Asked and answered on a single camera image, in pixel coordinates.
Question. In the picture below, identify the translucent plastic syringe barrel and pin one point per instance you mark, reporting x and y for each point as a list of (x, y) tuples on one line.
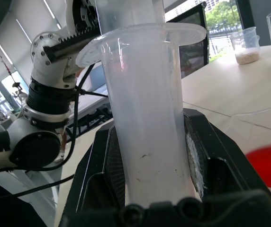
[(147, 106)]

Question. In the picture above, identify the white desk with black frame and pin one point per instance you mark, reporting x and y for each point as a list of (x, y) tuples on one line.
[(93, 101)]

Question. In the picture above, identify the small beaker with grains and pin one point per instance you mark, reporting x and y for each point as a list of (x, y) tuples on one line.
[(247, 55)]

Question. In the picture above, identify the black framed monitor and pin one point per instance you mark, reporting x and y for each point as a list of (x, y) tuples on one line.
[(193, 54)]

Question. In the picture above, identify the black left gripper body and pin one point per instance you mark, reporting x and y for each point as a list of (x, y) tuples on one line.
[(85, 14)]

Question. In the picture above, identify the translucent syringe plunger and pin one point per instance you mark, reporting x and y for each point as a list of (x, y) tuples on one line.
[(128, 13)]

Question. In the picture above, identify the black robot body cover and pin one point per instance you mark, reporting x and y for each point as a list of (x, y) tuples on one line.
[(5, 210)]

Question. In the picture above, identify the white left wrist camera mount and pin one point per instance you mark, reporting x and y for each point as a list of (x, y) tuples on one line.
[(52, 71)]

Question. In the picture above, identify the clear cup with red liquid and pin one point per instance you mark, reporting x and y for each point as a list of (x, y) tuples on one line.
[(270, 165)]

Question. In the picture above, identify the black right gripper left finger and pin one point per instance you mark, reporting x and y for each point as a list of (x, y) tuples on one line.
[(95, 165)]

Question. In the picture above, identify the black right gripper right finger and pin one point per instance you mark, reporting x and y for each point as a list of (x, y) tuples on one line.
[(220, 160)]

